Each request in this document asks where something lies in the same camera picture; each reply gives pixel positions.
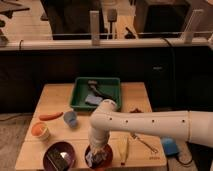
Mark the orange cup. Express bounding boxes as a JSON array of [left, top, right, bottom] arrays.
[[31, 122, 50, 141]]

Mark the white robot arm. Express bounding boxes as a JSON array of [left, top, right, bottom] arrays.
[[89, 99, 213, 154]]

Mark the green plastic tray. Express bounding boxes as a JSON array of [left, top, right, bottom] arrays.
[[70, 77, 122, 111]]

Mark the purple bowl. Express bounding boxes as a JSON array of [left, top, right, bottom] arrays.
[[43, 141, 75, 171]]

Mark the blue sponge in tray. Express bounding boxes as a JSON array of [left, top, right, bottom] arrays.
[[85, 94, 103, 106]]

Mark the blue cup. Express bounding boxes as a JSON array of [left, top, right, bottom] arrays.
[[63, 111, 78, 128]]

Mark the brown grape bunch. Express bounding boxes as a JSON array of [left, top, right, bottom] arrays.
[[129, 108, 142, 113]]

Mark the black brush in tray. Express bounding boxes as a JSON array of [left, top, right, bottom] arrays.
[[87, 80, 117, 100]]

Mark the red bowl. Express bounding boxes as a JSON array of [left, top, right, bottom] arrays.
[[84, 145, 113, 169]]

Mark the black sponge block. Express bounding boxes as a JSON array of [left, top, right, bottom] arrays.
[[47, 149, 68, 171]]

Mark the orange carrot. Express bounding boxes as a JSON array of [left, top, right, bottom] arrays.
[[39, 112, 63, 121]]

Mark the yellow corn cob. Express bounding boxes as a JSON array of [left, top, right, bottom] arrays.
[[117, 135, 129, 166]]

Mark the blue object beside table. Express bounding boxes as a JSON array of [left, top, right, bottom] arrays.
[[161, 137, 179, 156]]

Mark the light blue towel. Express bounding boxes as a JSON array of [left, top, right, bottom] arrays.
[[86, 151, 108, 167]]

